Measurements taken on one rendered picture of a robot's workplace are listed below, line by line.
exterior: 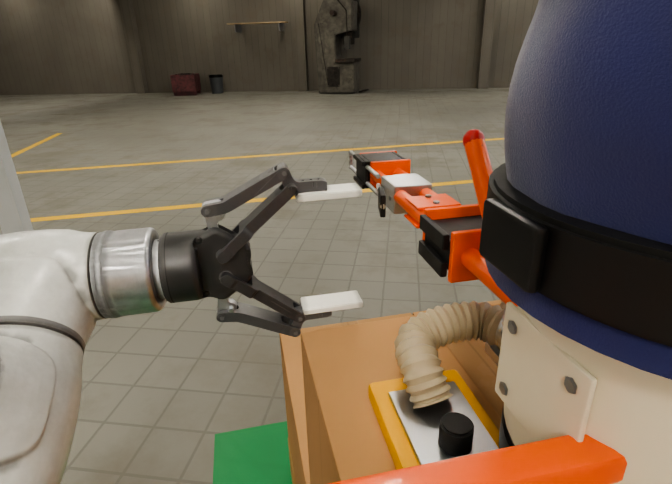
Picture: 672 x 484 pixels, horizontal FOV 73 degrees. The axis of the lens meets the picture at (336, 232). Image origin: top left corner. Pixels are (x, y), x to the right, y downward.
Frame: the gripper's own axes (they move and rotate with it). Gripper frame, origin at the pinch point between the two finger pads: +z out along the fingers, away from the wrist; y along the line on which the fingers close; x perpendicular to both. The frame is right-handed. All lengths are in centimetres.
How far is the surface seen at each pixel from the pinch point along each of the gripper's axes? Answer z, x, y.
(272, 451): -12, -73, 107
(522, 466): 1.7, 31.1, -1.1
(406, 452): 0.3, 18.8, 11.1
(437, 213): 11.3, -2.0, -2.3
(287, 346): -5, -56, 53
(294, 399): -5, -36, 53
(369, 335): 2.5, -0.8, 12.9
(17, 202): -146, -242, 59
